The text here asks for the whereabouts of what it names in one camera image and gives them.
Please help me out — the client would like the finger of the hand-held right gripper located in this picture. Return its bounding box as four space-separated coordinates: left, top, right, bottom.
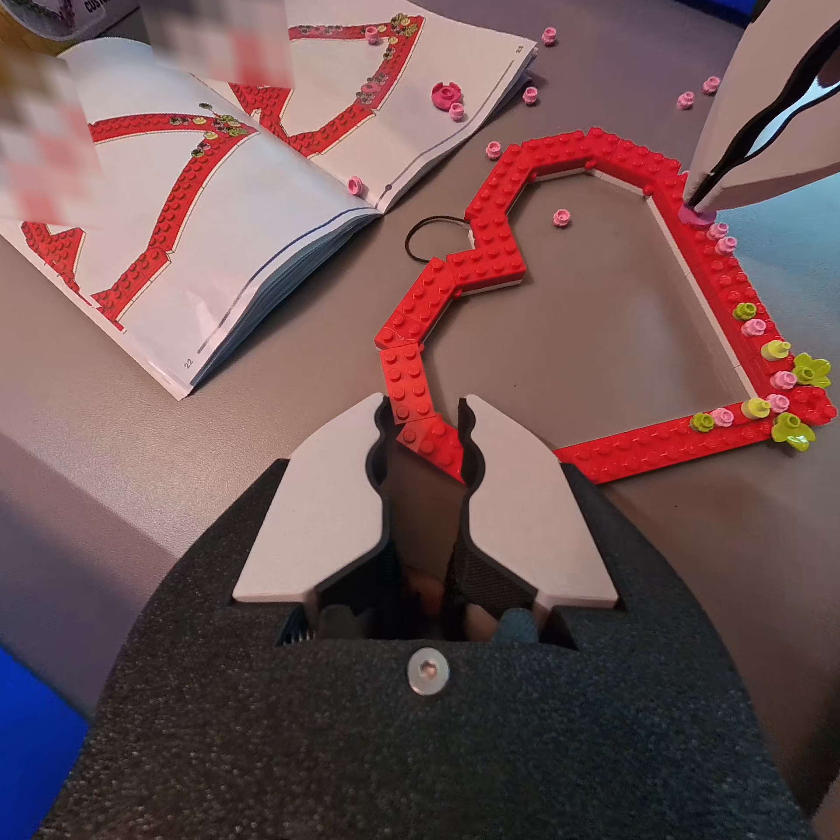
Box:
705 77 840 214
686 0 840 207

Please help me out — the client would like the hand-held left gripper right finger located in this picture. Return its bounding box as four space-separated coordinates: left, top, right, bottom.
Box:
457 394 620 610

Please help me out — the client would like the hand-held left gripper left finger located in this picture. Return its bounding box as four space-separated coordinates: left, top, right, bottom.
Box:
232 393 395 605

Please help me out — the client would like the red brick heart frame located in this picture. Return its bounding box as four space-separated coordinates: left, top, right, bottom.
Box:
374 126 840 485

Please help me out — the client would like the grey desk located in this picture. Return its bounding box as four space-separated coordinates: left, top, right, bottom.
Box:
0 0 840 840

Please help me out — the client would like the instruction booklet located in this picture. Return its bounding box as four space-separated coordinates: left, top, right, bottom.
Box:
0 0 540 401

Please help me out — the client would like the white product box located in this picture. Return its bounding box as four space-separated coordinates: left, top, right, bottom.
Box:
20 0 139 40

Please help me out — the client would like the yellow carton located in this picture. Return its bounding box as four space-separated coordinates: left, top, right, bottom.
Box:
0 7 67 60

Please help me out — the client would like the black cord loop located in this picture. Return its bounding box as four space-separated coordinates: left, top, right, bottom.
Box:
405 215 476 265

